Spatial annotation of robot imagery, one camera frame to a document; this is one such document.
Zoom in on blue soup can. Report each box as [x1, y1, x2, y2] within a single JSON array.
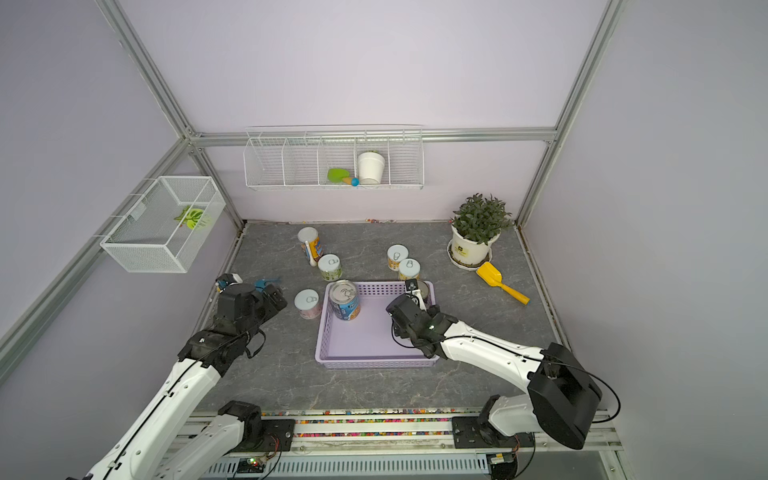
[[418, 280, 430, 305], [328, 280, 360, 321]]

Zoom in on tall colourful snack tube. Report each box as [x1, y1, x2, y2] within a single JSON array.
[[297, 227, 324, 267]]

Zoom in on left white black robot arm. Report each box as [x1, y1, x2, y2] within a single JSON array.
[[85, 274, 288, 479]]

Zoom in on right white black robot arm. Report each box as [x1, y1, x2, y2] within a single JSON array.
[[386, 294, 602, 450]]

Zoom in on purple plastic basket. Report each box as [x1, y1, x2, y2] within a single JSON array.
[[315, 281, 438, 369]]

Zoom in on green toy in basket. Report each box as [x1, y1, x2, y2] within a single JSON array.
[[174, 206, 213, 230]]

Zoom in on white mesh side basket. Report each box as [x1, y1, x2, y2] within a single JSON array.
[[100, 176, 226, 274]]

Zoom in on yellow label small can front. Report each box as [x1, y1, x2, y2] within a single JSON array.
[[398, 258, 421, 280]]

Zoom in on pink label small can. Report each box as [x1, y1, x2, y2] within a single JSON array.
[[294, 289, 322, 320]]

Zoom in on white plant saucer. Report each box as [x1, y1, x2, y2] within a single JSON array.
[[446, 240, 493, 272]]

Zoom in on orange label small can rear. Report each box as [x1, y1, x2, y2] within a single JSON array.
[[387, 244, 409, 272]]

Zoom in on yellow toy shovel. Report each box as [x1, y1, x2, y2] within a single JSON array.
[[476, 262, 530, 305]]

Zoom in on coloured beads on edge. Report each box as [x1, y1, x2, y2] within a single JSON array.
[[262, 407, 480, 439]]

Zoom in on green label small can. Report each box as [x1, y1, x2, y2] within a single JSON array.
[[317, 254, 343, 282]]

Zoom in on potted green plant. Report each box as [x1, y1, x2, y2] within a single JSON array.
[[451, 193, 513, 265]]

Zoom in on green toy scoop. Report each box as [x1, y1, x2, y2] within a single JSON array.
[[327, 168, 360, 187]]

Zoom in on small white pot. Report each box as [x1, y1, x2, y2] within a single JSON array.
[[357, 151, 386, 185]]

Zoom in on teal toy fork yellow handle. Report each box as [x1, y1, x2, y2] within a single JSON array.
[[254, 278, 280, 290]]

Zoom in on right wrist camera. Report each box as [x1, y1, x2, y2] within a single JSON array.
[[405, 279, 426, 311]]

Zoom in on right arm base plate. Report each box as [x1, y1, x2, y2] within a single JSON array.
[[451, 416, 534, 450]]

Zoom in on aluminium mounting rail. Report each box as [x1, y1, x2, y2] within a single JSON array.
[[203, 423, 633, 479]]

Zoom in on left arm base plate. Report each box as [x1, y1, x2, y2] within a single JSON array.
[[231, 418, 296, 453]]

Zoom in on white wire wall shelf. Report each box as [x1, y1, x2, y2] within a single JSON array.
[[243, 124, 425, 190]]

